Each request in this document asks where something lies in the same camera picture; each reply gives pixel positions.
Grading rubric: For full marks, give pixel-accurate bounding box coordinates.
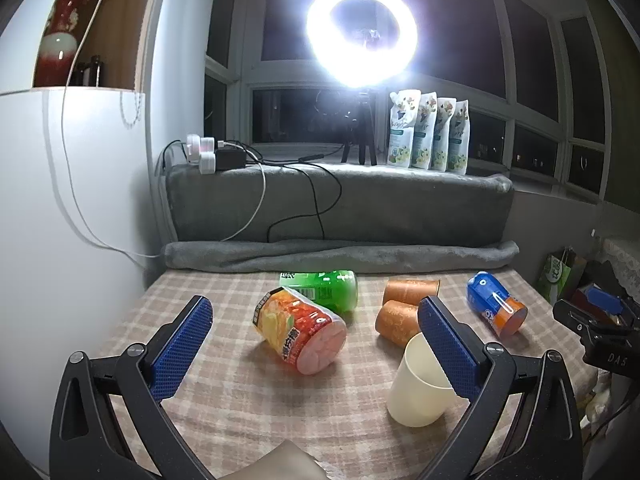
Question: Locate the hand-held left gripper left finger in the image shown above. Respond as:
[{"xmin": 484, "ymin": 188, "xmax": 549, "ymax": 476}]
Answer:
[{"xmin": 49, "ymin": 295, "xmax": 217, "ymax": 480}]

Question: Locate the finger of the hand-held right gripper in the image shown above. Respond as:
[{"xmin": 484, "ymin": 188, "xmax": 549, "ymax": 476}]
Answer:
[{"xmin": 586, "ymin": 284, "xmax": 625, "ymax": 317}]

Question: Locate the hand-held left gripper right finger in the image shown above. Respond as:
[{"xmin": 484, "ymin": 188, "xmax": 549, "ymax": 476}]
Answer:
[{"xmin": 417, "ymin": 296, "xmax": 585, "ymax": 480}]

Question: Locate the cream plastic cup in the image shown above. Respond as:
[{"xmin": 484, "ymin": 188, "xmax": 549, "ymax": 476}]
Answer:
[{"xmin": 386, "ymin": 332, "xmax": 458, "ymax": 427}]

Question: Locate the brown paper cup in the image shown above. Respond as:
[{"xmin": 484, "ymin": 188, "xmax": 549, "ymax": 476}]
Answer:
[
  {"xmin": 382, "ymin": 278, "xmax": 441, "ymax": 307},
  {"xmin": 375, "ymin": 300, "xmax": 426, "ymax": 348}
]

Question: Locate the blue noodle cup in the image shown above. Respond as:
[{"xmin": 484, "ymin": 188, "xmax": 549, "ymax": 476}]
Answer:
[{"xmin": 466, "ymin": 271, "xmax": 529, "ymax": 337}]

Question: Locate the orange red noodle cup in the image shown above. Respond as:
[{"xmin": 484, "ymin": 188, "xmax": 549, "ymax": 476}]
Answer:
[{"xmin": 251, "ymin": 286, "xmax": 348, "ymax": 376}]

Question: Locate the white lace cloth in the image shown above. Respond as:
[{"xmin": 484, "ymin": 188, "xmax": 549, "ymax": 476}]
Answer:
[{"xmin": 600, "ymin": 237, "xmax": 640, "ymax": 306}]

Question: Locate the green package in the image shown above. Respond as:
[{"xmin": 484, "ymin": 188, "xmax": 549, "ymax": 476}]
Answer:
[{"xmin": 537, "ymin": 252, "xmax": 574, "ymax": 303}]

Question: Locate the plaid tablecloth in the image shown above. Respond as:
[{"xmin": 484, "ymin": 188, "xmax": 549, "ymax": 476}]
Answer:
[{"xmin": 90, "ymin": 267, "xmax": 601, "ymax": 480}]

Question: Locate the rolled grey blanket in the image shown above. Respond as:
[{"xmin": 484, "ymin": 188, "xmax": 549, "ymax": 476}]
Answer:
[{"xmin": 164, "ymin": 240, "xmax": 521, "ymax": 275}]

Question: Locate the beige flat object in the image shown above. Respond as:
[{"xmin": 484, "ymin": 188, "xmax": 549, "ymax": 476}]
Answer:
[{"xmin": 227, "ymin": 440, "xmax": 346, "ymax": 480}]

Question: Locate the grey cushion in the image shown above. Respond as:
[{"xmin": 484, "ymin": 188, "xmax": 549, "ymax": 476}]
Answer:
[{"xmin": 164, "ymin": 162, "xmax": 515, "ymax": 248}]

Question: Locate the black power adapter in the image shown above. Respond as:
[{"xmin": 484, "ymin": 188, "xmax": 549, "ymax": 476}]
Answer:
[{"xmin": 215, "ymin": 147, "xmax": 249, "ymax": 171}]

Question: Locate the white cabinet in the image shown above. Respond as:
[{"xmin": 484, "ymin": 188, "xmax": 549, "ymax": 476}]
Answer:
[{"xmin": 0, "ymin": 0, "xmax": 173, "ymax": 480}]

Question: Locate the white green refill pouch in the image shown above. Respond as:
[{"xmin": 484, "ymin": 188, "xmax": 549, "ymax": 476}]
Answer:
[
  {"xmin": 387, "ymin": 91, "xmax": 420, "ymax": 168},
  {"xmin": 411, "ymin": 92, "xmax": 440, "ymax": 170},
  {"xmin": 431, "ymin": 97, "xmax": 456, "ymax": 172},
  {"xmin": 447, "ymin": 101, "xmax": 471, "ymax": 176}
]

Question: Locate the black tripod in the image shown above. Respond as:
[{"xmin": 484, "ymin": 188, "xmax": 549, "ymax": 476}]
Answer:
[{"xmin": 341, "ymin": 89, "xmax": 378, "ymax": 166}]

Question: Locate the dark bottle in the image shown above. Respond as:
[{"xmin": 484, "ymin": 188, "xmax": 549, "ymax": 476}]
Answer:
[{"xmin": 70, "ymin": 55, "xmax": 108, "ymax": 87}]

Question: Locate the red white vase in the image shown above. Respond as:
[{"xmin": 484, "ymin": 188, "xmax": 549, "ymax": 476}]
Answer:
[{"xmin": 34, "ymin": 0, "xmax": 83, "ymax": 87}]

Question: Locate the short white cable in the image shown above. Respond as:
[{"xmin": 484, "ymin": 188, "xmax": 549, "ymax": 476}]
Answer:
[{"xmin": 220, "ymin": 162, "xmax": 267, "ymax": 242}]

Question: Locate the black cable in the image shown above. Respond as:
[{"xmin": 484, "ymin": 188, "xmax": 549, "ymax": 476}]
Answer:
[{"xmin": 247, "ymin": 146, "xmax": 346, "ymax": 243}]

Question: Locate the white bead chain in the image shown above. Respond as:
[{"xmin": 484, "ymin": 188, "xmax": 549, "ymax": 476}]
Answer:
[{"xmin": 120, "ymin": 92, "xmax": 141, "ymax": 128}]

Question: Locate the long white cable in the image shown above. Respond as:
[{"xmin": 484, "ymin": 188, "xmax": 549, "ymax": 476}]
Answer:
[{"xmin": 54, "ymin": 0, "xmax": 163, "ymax": 259}]

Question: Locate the ring light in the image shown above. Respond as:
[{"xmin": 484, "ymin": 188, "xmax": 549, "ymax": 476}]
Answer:
[{"xmin": 306, "ymin": 0, "xmax": 418, "ymax": 87}]

